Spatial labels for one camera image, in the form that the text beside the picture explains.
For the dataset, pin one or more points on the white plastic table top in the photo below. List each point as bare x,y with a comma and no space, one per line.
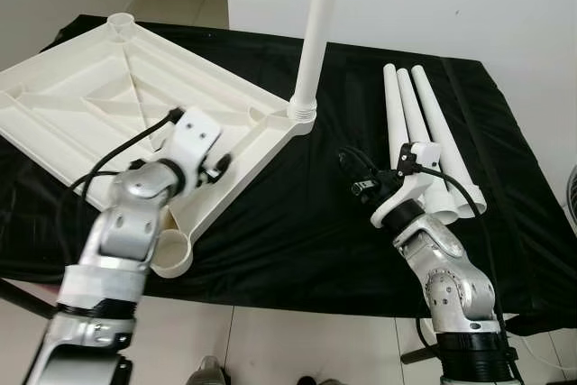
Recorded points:
90,96

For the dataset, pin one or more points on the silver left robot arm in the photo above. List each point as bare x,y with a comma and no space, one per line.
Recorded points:
126,223

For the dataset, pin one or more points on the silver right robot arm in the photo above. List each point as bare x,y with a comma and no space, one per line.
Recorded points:
442,268

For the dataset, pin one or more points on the black tablecloth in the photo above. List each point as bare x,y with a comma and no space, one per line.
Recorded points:
297,223

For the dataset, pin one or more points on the robot left leg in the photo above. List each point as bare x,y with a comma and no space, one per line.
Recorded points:
207,372

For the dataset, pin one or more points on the robot leg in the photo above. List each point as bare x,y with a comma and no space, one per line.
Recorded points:
207,372
320,380

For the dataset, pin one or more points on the robot right leg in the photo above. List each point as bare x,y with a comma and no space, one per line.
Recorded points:
320,380

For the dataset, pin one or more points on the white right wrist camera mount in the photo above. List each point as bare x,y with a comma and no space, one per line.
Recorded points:
410,196

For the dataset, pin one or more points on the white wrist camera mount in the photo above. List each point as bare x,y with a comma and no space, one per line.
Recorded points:
194,137
410,196

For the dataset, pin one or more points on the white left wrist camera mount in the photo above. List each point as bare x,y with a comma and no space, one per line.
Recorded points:
194,137

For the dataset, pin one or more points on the black table frame leg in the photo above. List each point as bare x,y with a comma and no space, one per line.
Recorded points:
415,352
22,295

